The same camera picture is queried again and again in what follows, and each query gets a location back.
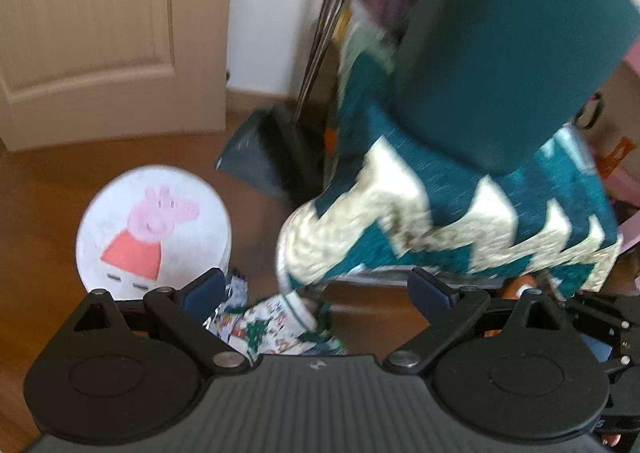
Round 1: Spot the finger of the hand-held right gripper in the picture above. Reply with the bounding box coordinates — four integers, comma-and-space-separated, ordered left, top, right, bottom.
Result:
565, 291, 640, 336

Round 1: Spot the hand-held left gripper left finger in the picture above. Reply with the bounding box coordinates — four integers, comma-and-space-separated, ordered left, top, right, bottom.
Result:
74, 267, 252, 377

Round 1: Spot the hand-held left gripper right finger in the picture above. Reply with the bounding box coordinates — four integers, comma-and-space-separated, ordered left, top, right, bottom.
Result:
382, 267, 567, 377

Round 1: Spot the Christmas pattern sock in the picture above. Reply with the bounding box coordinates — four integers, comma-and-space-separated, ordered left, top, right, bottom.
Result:
203, 270, 347, 368

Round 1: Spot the teal plastic bin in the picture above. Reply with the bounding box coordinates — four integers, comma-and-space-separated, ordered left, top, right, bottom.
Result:
392, 0, 637, 177

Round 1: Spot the white round cartoon stool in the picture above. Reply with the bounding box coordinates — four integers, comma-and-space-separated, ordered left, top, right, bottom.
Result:
75, 164, 234, 303

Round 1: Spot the orange toy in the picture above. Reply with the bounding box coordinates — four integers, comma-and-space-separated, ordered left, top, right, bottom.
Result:
499, 274, 547, 303

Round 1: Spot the teal zigzag blanket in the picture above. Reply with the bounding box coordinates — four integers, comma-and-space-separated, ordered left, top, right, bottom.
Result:
274, 50, 624, 305

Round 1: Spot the cardboard box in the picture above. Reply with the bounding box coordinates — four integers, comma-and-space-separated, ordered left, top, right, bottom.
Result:
574, 66, 640, 176

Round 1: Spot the light wooden door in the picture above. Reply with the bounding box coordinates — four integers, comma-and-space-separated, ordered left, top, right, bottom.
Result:
0, 0, 237, 154

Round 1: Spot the grey long-handled dustpan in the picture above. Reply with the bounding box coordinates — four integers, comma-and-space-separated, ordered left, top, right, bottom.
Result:
215, 0, 353, 206

